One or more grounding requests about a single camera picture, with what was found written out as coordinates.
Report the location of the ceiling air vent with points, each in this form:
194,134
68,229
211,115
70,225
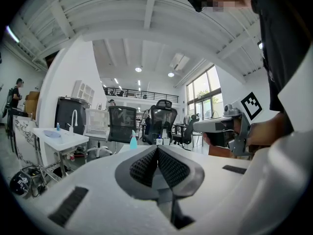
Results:
179,61

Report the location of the person's right hand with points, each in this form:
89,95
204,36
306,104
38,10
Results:
260,133

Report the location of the metal rack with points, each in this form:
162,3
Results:
62,164

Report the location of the white mesh chair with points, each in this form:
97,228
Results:
96,124

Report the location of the large window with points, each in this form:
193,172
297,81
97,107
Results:
203,89

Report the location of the black mesh sled-base chair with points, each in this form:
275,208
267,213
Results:
122,124

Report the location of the small blue bottle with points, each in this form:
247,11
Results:
58,127

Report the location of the black office printer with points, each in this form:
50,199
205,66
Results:
66,114

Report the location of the white cup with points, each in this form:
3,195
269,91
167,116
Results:
166,141

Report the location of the black balcony railing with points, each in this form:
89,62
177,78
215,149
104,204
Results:
146,95

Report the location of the round ceiling light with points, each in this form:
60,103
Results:
171,74
138,69

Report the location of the black swivel office chair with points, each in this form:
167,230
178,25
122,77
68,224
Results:
185,131

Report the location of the marble patterned counter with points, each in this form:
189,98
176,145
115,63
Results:
23,141

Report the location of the square wall light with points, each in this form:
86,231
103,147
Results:
260,45

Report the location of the black round device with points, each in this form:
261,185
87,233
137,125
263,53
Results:
19,183

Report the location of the white toothbrush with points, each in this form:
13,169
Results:
165,132

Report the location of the white faucet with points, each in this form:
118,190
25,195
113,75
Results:
73,115

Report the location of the brown cardboard box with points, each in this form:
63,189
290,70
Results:
31,104

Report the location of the white arched shelf cabinet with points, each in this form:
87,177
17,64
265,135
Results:
83,92

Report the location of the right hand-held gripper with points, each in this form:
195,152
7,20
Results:
243,133

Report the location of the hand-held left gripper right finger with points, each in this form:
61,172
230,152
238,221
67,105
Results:
176,170

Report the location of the black headrest office chair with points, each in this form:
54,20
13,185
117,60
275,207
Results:
160,121

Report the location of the person's right forearm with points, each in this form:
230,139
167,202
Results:
281,128

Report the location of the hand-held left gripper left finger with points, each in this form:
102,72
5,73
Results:
141,170

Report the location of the person's black shirt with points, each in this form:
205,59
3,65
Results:
281,33

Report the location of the brown wooden cabinet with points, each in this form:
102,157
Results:
220,152

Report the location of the ceiling light bar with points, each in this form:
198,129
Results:
12,34

